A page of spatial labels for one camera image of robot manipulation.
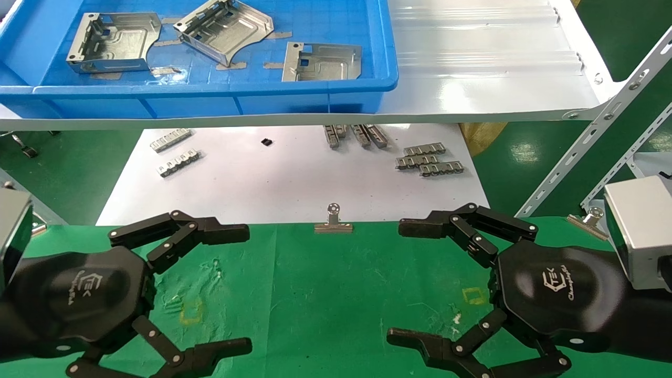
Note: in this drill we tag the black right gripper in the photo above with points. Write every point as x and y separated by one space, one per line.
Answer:
556 294

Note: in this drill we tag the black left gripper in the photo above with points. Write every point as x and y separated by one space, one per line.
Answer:
79 294

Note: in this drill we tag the bent sheet metal part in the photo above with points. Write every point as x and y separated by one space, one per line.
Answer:
231 29
123 44
328 63

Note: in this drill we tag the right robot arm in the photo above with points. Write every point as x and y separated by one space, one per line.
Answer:
648 325

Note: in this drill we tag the green cloth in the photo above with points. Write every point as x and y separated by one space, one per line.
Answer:
315 299

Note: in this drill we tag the small notched metal strip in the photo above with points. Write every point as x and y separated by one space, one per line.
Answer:
360 135
331 136
170 140
377 135
179 163
424 149
415 161
441 168

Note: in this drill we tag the white paper sheet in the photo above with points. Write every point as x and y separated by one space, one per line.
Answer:
289 184

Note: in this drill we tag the white sheet metal shelf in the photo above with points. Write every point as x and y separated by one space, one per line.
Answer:
472 79

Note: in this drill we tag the blue plastic bin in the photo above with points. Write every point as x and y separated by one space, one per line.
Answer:
315 100

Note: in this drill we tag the shiny crumpled tape strip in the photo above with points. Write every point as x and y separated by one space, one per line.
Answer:
165 71

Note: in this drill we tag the grey tape strip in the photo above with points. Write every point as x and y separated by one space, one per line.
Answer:
232 66
169 21
281 35
105 76
167 42
272 65

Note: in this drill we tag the black caster wheel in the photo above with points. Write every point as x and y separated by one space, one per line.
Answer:
26 149

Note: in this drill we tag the grey metal frame bar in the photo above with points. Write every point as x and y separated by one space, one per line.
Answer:
50 212

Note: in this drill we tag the white slotted angle post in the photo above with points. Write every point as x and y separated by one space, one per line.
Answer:
627 155
577 152

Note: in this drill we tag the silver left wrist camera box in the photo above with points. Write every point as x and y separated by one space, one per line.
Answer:
13 236

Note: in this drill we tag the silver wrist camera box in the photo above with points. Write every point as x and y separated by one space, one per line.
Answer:
13 236
643 231

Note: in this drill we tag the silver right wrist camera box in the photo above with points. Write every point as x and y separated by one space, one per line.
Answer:
643 231

